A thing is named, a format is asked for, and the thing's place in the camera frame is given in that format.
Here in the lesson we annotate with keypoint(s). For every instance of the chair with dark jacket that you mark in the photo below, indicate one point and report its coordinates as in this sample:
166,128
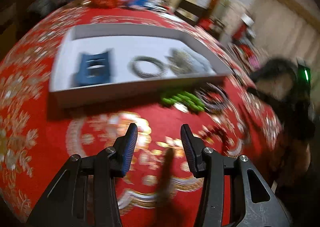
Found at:
275,72

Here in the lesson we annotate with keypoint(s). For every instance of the red floral tablecloth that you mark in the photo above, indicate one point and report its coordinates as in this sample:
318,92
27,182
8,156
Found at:
37,142

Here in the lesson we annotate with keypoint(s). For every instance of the dark wooden chair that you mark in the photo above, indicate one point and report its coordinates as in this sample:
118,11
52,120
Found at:
190,12

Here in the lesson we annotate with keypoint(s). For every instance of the blue plastic bag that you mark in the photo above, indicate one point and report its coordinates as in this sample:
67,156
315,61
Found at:
137,2

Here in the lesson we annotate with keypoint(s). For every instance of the white shallow cardboard box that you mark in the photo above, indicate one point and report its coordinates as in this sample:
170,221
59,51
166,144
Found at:
120,47

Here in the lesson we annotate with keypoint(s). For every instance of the beige curtain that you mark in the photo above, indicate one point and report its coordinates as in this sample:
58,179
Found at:
280,27

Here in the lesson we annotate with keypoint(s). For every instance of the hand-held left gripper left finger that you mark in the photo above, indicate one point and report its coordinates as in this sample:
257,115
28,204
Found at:
130,147

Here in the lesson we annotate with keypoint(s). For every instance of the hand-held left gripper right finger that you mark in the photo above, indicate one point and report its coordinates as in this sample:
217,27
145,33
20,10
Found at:
186,147

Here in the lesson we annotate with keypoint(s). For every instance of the black plastic bag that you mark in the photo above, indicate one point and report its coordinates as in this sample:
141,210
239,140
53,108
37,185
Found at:
42,7

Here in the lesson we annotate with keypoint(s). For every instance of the light blue fluffy scrunchie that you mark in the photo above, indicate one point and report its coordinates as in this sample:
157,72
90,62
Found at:
204,64

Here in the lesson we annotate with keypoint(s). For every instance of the blue plastic clip holder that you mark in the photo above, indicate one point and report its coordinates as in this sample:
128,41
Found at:
93,69

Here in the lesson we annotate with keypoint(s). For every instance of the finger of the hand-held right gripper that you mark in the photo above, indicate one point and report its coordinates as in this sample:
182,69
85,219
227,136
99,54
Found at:
260,96

